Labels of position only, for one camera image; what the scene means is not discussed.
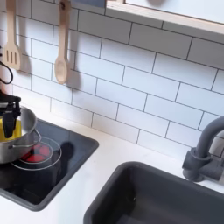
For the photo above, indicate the yellow hexagonal block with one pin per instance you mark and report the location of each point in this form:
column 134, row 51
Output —
column 18, row 131

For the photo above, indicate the steel pot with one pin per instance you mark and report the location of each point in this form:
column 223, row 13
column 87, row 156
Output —
column 26, row 125

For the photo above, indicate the red stove burner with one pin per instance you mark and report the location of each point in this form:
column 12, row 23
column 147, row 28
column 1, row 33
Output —
column 39, row 153

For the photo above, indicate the wooden slotted spatula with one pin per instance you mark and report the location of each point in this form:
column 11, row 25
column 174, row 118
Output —
column 11, row 55

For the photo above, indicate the wooden spoon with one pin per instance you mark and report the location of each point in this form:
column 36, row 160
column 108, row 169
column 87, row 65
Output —
column 61, row 68

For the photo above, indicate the black stove top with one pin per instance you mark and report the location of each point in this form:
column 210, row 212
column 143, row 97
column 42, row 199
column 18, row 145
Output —
column 78, row 148

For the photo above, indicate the dark grey sink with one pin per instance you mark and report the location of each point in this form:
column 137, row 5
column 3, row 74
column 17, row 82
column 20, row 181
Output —
column 157, row 198

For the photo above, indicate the dark grey tap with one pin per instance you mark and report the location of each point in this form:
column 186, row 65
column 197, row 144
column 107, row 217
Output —
column 201, row 157

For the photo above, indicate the wooden window frame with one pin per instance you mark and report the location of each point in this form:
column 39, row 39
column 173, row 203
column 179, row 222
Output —
column 175, row 20

